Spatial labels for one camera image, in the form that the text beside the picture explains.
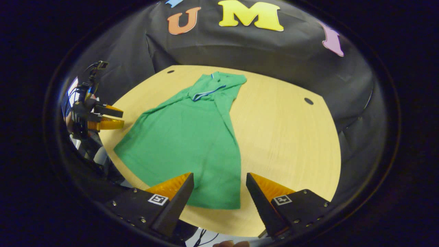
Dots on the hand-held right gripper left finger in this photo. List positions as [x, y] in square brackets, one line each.
[176, 206]

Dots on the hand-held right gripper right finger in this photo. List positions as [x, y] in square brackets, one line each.
[262, 206]

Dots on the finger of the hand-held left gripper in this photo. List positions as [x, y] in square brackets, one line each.
[109, 124]
[109, 111]

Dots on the green T-shirt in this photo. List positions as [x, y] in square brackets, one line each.
[185, 137]

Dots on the black backdrop cloth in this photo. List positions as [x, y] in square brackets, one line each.
[240, 48]

